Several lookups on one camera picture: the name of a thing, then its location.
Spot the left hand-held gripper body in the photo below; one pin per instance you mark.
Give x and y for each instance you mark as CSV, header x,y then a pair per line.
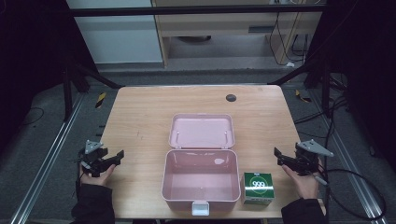
x,y
92,155

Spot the white plug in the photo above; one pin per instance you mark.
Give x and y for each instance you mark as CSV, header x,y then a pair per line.
x,y
290,64

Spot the light wooden desk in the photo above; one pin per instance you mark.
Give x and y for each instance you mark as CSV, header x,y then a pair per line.
x,y
218,25

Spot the yellow and black tape strip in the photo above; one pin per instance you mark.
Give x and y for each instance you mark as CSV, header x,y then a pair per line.
x,y
100,100
302,96

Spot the green and white medicine box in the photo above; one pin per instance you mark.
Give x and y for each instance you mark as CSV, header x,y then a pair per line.
x,y
257,186

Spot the person's right hand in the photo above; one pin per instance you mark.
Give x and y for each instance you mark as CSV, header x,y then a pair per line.
x,y
303,185

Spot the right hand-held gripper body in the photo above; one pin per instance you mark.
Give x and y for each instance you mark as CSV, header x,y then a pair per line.
x,y
308,157

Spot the pink plastic storage box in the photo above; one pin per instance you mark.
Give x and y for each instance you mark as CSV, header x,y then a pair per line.
x,y
201,168

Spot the aluminium floor rail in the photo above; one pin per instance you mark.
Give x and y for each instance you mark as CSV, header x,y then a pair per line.
x,y
46,161
351,168

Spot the black horizontal frame bar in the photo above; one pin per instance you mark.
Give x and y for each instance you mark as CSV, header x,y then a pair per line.
x,y
186,10

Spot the person's left hand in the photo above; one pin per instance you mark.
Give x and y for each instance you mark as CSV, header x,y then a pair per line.
x,y
99,179

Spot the white cabinet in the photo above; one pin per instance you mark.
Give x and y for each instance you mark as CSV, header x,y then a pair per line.
x,y
118,37

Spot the dark round table grommet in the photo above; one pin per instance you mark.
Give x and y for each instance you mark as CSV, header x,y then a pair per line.
x,y
231,98

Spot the black metal stand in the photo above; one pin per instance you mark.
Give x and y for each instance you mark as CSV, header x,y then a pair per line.
x,y
67,93
325,90

